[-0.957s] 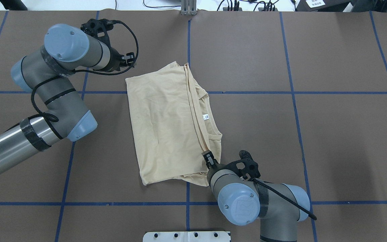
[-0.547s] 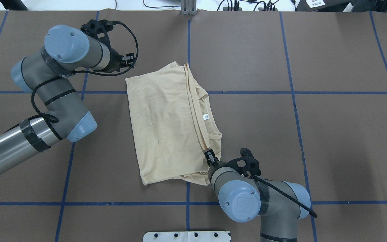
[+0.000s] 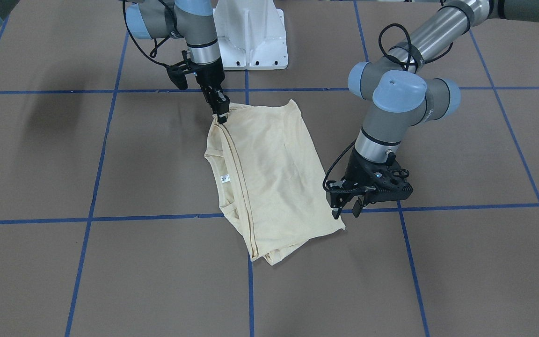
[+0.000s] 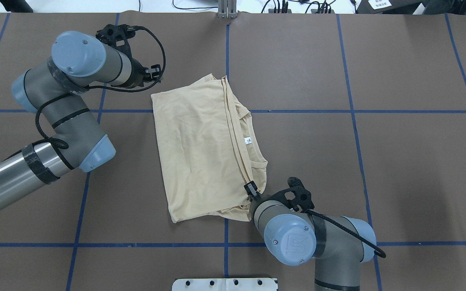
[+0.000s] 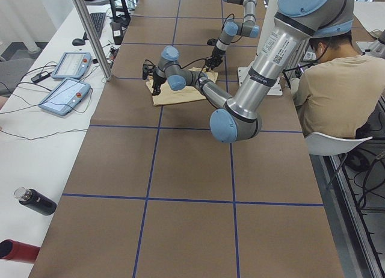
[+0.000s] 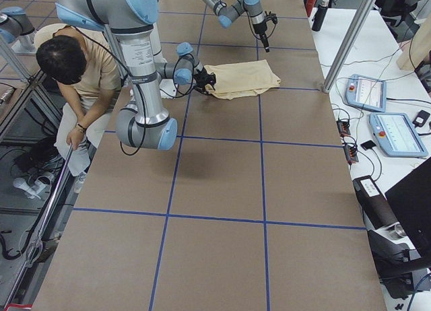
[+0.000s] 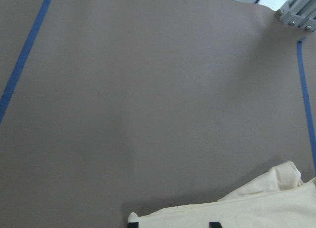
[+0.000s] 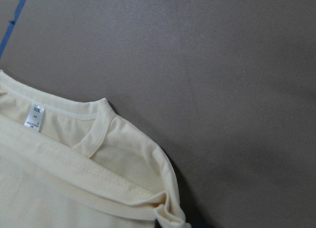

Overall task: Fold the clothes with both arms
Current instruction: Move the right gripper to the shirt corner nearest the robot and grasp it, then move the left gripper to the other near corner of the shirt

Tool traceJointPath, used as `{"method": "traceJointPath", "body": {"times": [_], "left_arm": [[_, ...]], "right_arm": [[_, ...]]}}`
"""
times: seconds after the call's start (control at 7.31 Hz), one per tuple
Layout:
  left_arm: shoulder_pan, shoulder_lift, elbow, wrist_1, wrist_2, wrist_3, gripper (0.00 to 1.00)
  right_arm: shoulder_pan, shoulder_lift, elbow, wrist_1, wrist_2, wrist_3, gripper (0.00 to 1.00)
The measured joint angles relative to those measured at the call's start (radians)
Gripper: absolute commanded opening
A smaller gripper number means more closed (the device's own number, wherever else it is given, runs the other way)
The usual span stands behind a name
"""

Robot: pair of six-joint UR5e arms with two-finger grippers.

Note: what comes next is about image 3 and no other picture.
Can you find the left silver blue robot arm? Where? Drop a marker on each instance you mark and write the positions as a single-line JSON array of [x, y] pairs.
[[399, 99]]

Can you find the cream long-sleeve printed shirt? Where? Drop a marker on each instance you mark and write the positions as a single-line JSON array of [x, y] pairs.
[[268, 176]]

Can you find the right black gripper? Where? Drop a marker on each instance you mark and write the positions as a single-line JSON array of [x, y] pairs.
[[210, 75]]

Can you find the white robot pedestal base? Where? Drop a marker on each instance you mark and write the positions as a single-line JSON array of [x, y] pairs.
[[251, 34]]

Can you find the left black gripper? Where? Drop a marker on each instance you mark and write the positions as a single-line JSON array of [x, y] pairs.
[[356, 172]]

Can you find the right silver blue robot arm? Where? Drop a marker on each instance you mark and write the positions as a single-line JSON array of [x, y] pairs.
[[193, 21]]

